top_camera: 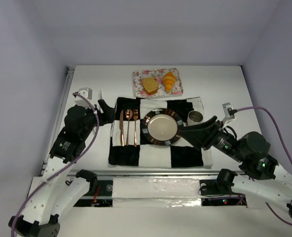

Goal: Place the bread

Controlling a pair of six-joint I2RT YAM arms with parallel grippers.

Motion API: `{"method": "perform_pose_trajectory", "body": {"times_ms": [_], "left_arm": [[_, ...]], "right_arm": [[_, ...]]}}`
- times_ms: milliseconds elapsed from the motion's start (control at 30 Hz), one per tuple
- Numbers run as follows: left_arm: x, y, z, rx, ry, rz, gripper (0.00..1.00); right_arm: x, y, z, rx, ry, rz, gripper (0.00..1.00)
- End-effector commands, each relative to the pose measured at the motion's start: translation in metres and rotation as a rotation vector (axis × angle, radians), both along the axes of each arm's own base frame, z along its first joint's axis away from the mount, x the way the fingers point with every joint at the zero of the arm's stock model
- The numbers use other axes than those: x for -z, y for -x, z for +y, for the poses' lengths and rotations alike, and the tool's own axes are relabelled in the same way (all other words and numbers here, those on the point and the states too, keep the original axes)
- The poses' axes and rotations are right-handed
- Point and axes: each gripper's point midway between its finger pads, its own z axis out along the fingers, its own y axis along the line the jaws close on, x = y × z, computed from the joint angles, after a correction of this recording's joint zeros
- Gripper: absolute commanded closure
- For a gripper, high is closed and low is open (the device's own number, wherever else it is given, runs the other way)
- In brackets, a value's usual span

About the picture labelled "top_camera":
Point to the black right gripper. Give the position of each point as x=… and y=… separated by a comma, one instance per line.
x=210, y=136

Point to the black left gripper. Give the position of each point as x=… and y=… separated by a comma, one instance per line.
x=100, y=117

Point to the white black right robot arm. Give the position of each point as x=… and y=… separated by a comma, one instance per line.
x=267, y=179

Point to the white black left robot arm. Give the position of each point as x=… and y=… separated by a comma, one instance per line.
x=42, y=211

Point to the bread slice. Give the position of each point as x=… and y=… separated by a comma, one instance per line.
x=150, y=85

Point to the copper table knife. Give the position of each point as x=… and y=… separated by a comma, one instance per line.
x=121, y=127

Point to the steel cup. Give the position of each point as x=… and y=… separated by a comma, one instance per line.
x=194, y=118

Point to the copper spoon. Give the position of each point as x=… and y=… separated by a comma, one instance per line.
x=128, y=115

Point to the copper fork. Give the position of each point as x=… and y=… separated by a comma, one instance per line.
x=135, y=117

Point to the black white checkered cloth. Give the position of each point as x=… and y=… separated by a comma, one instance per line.
x=181, y=154

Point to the dark rimmed ceramic plate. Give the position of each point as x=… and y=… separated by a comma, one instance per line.
x=161, y=127

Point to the floral rectangular tray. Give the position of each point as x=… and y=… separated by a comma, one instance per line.
x=138, y=90

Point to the orange croissant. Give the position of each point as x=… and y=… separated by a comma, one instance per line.
x=168, y=81

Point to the white foam front panel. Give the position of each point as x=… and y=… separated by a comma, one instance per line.
x=155, y=192

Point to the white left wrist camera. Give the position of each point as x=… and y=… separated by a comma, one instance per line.
x=86, y=93

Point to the aluminium frame rail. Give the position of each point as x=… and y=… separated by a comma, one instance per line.
x=58, y=119

